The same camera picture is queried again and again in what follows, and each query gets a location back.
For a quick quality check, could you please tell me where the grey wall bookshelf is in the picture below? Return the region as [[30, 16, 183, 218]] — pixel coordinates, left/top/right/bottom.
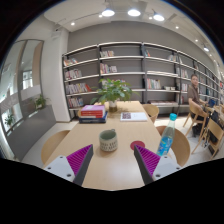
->
[[62, 42, 221, 119]]

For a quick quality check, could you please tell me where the green potted plant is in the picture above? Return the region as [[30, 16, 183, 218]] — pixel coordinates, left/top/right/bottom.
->
[[90, 78, 133, 112]]

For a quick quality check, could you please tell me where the wooden chair under man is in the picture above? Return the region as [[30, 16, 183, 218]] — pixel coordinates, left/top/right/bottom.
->
[[186, 102, 208, 136]]

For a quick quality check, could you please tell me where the small plant by window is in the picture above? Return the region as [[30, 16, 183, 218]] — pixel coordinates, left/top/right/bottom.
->
[[34, 94, 48, 110]]

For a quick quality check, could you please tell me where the stack of books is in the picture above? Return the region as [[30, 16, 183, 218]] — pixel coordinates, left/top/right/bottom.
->
[[78, 105, 107, 124]]

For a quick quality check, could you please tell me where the seated man in brown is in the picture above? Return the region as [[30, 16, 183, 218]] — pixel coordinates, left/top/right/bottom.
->
[[186, 73, 211, 137]]

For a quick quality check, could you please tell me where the wooden chair far right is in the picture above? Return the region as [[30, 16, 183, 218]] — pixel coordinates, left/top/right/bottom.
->
[[143, 104, 159, 122]]

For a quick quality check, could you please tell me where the grey-green ceramic mug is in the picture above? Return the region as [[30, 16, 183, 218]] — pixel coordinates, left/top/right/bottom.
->
[[99, 129, 118, 152]]

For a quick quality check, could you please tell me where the wooden chair near right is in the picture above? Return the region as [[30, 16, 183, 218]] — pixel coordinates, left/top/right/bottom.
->
[[155, 125, 192, 168]]

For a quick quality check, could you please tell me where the wooden chair at edge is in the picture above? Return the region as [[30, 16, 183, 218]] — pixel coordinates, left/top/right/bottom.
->
[[202, 119, 224, 157]]

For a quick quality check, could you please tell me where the wooden chair near left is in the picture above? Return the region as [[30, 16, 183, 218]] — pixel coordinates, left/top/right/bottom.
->
[[41, 130, 69, 165]]

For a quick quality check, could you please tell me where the white open booklet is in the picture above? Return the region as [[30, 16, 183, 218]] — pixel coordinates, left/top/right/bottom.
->
[[120, 112, 147, 122]]

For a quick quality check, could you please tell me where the red round coaster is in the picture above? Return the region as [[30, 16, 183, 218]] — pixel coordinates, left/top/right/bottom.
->
[[130, 140, 145, 150]]

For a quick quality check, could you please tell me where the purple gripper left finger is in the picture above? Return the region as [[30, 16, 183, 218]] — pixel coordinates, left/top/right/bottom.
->
[[44, 144, 93, 186]]

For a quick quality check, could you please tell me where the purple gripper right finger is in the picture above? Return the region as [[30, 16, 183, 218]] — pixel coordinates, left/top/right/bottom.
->
[[134, 145, 181, 185]]

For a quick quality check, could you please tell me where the clear plastic water bottle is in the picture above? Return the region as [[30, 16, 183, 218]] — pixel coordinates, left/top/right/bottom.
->
[[156, 113, 177, 156]]

